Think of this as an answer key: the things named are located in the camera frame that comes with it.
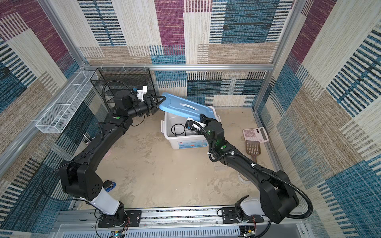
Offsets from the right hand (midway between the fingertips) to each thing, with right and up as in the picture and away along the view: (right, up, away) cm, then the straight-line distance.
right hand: (204, 114), depth 79 cm
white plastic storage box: (-15, -13, +12) cm, 23 cm away
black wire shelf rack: (-62, +23, +21) cm, 69 cm away
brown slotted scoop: (+34, -21, +20) cm, 44 cm away
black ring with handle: (-16, -9, +23) cm, 29 cm away
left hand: (-19, +7, -6) cm, 21 cm away
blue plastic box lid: (-10, +4, +3) cm, 11 cm away
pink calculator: (+38, -12, +24) cm, 46 cm away
